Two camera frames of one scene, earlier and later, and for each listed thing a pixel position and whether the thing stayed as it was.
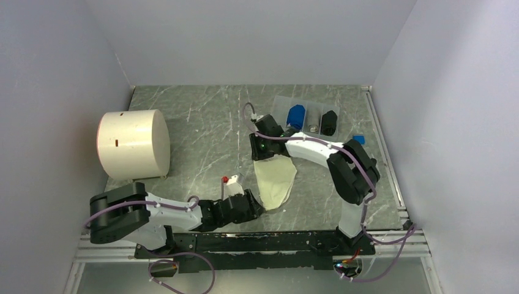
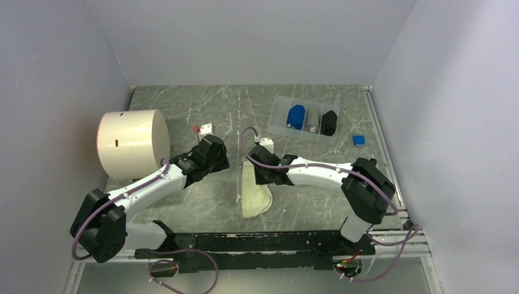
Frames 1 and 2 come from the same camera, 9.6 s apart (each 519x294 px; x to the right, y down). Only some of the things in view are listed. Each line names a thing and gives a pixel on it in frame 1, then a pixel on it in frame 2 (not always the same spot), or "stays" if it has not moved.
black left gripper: (255, 210) to (223, 162)
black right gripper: (256, 154) to (259, 179)
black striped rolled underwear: (328, 123) stays
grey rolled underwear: (313, 128) stays
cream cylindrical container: (133, 144) stays
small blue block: (360, 138) stays
